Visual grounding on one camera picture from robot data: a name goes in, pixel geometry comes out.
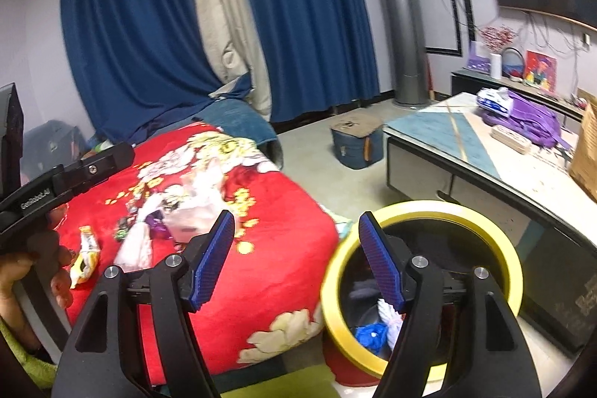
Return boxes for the white foam fruit net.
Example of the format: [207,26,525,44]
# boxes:
[378,298,404,350]

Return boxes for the green sleeve forearm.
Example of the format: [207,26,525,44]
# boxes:
[1,321,58,390]

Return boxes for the yellow rimmed trash bin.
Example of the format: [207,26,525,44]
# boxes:
[321,200,523,380]

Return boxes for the person's left hand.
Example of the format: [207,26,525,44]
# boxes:
[1,202,73,363]

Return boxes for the red floral blanket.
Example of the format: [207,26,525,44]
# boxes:
[59,122,339,375]

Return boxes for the blue storage box stool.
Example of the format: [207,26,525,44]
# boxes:
[330,111,384,170]

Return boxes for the blue sofa cover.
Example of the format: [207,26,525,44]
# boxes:
[191,98,283,169]

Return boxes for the coffee table with drawers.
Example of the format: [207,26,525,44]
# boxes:
[385,93,596,355]

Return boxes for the beige remote box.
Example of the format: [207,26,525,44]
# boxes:
[491,125,532,154]

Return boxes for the white tissue pack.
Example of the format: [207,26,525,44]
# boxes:
[476,87,514,117]

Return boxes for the black tv console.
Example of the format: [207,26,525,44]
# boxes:
[450,69,587,121]

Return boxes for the blue curtain left panel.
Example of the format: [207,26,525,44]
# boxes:
[61,0,251,143]

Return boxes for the blue curtain panel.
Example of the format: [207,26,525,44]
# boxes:
[61,0,251,143]
[250,0,379,123]

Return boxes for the purple cloth bag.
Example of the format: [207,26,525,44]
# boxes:
[481,89,572,150]

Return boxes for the brown paper bag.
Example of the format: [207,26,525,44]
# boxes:
[569,97,597,202]

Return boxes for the white cup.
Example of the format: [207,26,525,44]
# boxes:
[490,53,502,80]

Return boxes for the beige curtain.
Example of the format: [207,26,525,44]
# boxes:
[194,0,272,119]

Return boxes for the colourful framed picture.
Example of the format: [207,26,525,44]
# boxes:
[523,50,557,93]

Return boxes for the silver tower air conditioner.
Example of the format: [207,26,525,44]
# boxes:
[381,0,430,107]

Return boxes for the blue curtain right panel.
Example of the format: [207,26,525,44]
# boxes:
[250,0,379,123]

